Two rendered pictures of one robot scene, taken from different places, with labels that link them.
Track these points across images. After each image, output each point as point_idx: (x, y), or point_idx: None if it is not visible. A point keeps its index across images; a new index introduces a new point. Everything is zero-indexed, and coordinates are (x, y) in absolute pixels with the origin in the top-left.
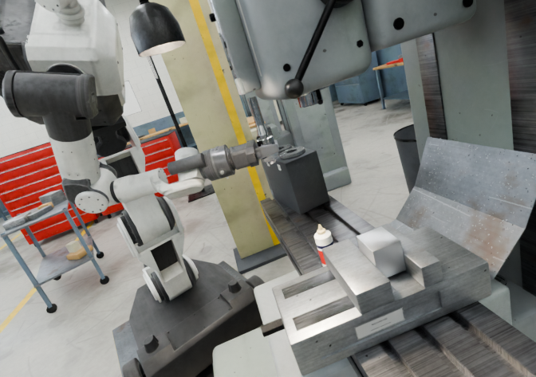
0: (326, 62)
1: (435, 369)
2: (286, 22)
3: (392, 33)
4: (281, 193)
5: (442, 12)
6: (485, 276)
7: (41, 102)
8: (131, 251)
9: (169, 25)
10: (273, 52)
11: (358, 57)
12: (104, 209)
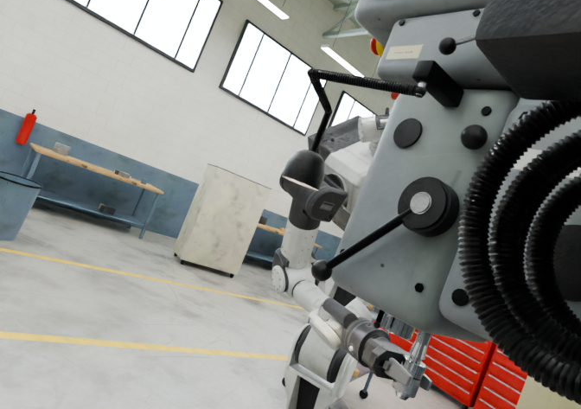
0: (376, 277)
1: None
2: (369, 216)
3: (447, 301)
4: None
5: None
6: None
7: (292, 187)
8: (288, 357)
9: (300, 169)
10: (345, 233)
11: (409, 301)
12: (279, 291)
